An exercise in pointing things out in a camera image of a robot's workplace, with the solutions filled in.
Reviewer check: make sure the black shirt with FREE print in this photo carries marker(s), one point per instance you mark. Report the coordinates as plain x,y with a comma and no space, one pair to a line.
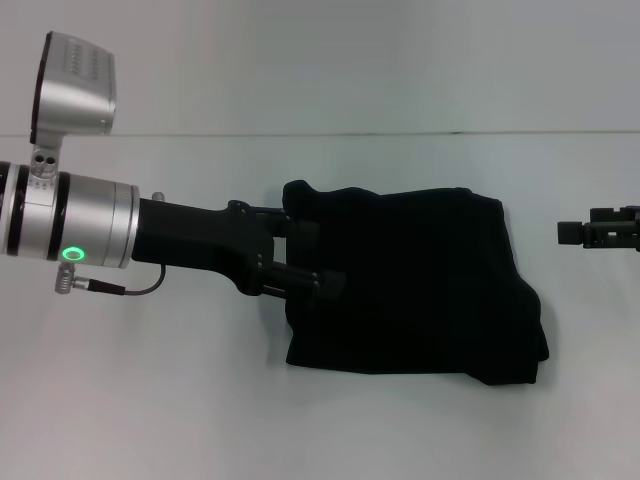
415,285

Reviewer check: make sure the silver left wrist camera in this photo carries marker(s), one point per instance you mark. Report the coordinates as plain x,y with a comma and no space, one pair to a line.
75,90

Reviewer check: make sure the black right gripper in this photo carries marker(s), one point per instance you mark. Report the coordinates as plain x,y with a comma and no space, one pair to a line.
627,227

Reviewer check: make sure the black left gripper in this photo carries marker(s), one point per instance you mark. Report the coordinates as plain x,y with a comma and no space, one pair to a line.
200,240

